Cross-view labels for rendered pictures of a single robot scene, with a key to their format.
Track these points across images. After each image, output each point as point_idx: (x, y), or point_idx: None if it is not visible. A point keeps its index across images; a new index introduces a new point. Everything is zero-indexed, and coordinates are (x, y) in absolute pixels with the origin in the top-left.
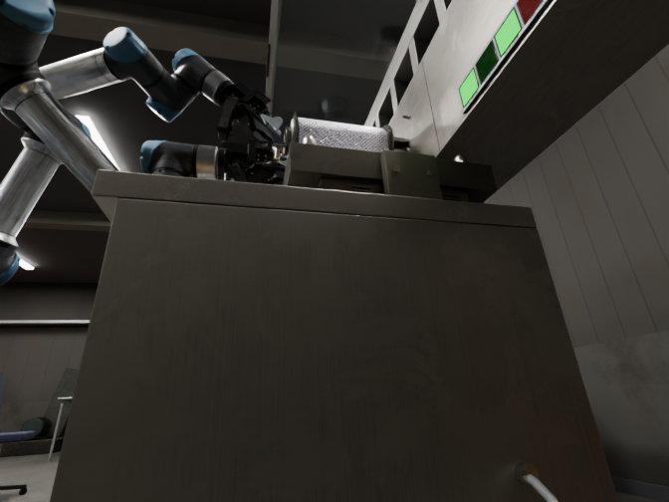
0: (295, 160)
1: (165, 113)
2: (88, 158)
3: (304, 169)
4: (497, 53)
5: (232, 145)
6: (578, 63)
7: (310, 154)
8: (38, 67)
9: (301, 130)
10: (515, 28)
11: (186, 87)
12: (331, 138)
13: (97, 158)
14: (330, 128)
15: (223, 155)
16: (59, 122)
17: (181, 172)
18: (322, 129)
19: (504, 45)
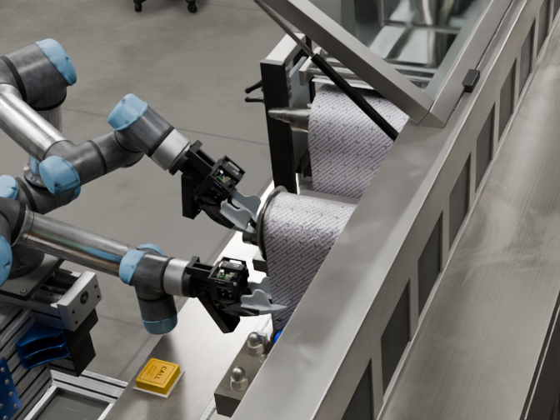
0: (219, 407)
1: (128, 167)
2: (86, 263)
3: (227, 416)
4: None
5: (196, 272)
6: None
7: (231, 405)
8: (12, 213)
9: (267, 251)
10: None
11: (136, 153)
12: (305, 263)
13: (92, 261)
14: (303, 250)
15: (187, 292)
16: (51, 250)
17: (159, 298)
18: (293, 251)
19: None
